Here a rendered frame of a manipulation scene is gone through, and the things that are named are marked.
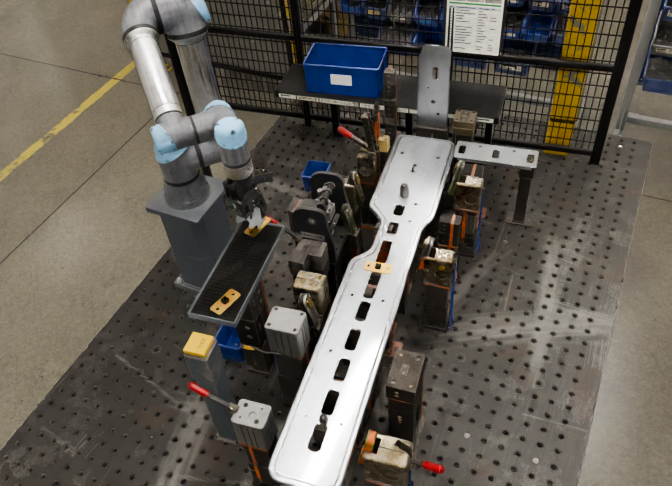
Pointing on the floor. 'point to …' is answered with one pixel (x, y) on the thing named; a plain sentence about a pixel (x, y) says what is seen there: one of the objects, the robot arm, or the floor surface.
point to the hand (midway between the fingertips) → (256, 221)
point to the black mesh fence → (418, 55)
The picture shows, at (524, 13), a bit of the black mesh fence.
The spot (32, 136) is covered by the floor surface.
